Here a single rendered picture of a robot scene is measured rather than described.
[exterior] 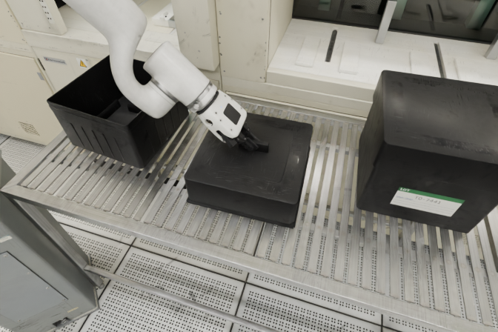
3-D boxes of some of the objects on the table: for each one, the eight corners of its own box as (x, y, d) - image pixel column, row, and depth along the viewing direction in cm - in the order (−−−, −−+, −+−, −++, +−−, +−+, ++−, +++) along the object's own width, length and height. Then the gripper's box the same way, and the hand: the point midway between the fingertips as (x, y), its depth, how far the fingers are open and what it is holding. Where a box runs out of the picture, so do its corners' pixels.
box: (353, 210, 81) (383, 143, 63) (357, 135, 100) (381, 68, 82) (473, 237, 76) (544, 173, 58) (453, 153, 95) (502, 85, 77)
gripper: (206, 87, 82) (253, 132, 89) (182, 126, 72) (237, 173, 79) (224, 73, 78) (272, 121, 85) (201, 113, 67) (258, 164, 74)
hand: (250, 141), depth 81 cm, fingers closed, pressing on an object
